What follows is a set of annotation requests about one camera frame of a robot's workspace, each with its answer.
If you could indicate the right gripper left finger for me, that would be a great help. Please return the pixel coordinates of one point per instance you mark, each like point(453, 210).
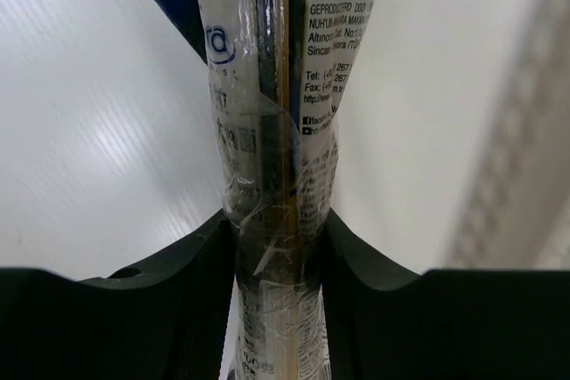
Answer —
point(164, 317)

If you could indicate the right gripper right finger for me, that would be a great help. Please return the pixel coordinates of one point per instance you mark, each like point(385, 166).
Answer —
point(387, 322)

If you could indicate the label-side blue spaghetti bag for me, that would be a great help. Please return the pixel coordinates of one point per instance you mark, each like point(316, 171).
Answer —
point(277, 72)

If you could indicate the white two-tier shelf cart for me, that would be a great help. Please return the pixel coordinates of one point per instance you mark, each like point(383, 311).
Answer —
point(518, 212)

